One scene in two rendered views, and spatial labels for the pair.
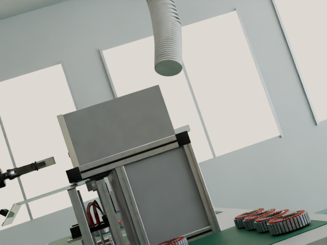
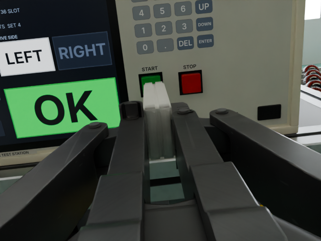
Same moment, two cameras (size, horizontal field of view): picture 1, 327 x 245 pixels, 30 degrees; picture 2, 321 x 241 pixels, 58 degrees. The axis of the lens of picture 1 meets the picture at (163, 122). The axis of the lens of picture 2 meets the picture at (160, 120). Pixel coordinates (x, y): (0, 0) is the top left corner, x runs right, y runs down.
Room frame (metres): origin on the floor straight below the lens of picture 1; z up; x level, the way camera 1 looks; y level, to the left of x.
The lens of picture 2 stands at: (2.28, 0.65, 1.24)
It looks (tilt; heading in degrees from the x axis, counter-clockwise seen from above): 19 degrees down; 277
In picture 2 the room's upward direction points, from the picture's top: 6 degrees counter-clockwise
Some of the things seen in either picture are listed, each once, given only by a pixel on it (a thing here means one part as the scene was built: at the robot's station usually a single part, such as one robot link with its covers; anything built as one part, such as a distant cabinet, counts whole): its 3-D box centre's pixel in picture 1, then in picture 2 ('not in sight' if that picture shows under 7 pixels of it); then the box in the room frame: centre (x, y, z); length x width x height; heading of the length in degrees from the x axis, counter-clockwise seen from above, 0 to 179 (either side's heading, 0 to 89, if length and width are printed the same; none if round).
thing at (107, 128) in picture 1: (115, 132); (100, 42); (2.42, 0.20, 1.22); 0.44 x 0.39 x 0.20; 9
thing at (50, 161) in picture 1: (45, 163); (163, 114); (2.30, 0.47, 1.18); 0.07 x 0.01 x 0.03; 98
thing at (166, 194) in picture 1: (168, 200); not in sight; (2.12, 0.07, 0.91); 0.28 x 0.03 x 0.32; 99
